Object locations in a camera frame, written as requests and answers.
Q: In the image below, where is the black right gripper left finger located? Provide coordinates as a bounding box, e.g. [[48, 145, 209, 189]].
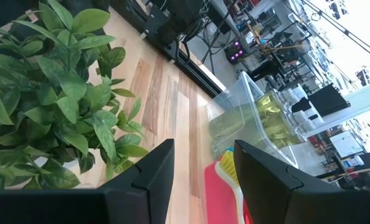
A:
[[0, 139, 176, 224]]

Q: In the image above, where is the clear rectangular plastic bin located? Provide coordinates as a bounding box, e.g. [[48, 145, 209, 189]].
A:
[[207, 71, 308, 170]]

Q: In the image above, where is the black aluminium table frame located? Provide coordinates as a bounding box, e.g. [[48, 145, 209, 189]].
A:
[[110, 0, 225, 98]]

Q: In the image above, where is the black cabinet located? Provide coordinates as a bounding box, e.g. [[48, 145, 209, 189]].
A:
[[308, 83, 351, 118]]

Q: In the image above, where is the computer tower with LEDs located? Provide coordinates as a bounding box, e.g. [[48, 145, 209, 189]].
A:
[[224, 39, 247, 65]]

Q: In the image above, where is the red plastic tray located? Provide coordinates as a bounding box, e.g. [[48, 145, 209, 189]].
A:
[[203, 160, 254, 224]]

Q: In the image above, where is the green plant in white pot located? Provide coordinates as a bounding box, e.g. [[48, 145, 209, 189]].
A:
[[0, 0, 150, 190]]

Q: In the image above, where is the white square column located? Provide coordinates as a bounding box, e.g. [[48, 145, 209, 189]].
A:
[[306, 83, 370, 138]]

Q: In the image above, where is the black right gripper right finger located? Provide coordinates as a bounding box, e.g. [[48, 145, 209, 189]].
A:
[[234, 139, 370, 224]]

